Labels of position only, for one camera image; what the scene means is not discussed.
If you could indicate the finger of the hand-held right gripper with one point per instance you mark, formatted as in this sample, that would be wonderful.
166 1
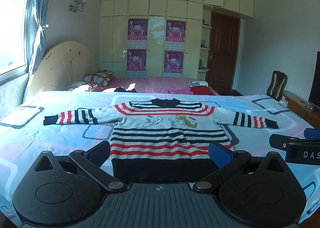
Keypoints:
281 141
312 134

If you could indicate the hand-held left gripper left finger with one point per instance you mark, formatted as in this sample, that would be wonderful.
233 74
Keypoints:
98 151

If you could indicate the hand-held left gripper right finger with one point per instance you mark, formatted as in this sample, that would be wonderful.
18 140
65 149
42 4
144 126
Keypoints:
220 153

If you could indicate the striped knit sweater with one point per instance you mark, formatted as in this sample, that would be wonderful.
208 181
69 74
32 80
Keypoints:
165 137

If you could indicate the wooden television cabinet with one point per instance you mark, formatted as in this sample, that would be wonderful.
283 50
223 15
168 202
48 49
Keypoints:
298 104

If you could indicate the patterned white bed blanket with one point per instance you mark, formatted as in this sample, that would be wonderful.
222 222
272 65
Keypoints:
50 137

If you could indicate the black television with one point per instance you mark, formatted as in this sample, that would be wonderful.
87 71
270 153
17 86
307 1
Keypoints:
315 82

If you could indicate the wooden chair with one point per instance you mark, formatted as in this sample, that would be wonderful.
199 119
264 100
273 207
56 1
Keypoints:
276 85

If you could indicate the red cloth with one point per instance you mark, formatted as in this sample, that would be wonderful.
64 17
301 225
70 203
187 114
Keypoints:
202 90

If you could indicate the dark cloth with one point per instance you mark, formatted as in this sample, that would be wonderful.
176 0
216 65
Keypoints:
125 90

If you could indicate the floral white pillow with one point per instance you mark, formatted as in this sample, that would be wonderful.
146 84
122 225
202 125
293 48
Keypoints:
80 85

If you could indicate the striped folded cloth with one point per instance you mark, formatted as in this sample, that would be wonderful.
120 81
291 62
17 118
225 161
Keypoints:
197 84

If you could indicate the pink cushion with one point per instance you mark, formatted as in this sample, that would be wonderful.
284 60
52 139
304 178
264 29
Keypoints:
180 91

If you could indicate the checked pillow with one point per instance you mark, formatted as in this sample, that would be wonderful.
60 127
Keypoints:
98 77

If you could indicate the pink bed sheet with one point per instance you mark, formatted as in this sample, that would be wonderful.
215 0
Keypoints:
160 84

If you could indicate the dark shelf item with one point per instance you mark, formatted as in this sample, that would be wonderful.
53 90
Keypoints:
200 63

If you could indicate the cream wooden headboard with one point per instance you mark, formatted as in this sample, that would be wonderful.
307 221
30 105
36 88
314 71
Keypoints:
62 62

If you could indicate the brown wooden door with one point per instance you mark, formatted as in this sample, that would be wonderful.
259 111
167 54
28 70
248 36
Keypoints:
222 52

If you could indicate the blue curtain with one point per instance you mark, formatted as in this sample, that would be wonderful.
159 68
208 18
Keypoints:
40 30

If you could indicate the window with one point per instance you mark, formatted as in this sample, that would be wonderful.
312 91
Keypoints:
12 25

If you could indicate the cream wardrobe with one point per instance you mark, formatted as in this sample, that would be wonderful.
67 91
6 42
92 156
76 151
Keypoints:
155 0

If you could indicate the wooden bed frame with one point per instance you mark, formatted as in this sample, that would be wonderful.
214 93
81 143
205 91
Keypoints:
236 92

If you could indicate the purple wall poster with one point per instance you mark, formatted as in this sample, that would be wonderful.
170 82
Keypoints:
136 60
137 30
173 62
175 31

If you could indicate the wall lamp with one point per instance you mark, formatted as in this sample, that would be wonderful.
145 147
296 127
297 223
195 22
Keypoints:
79 1

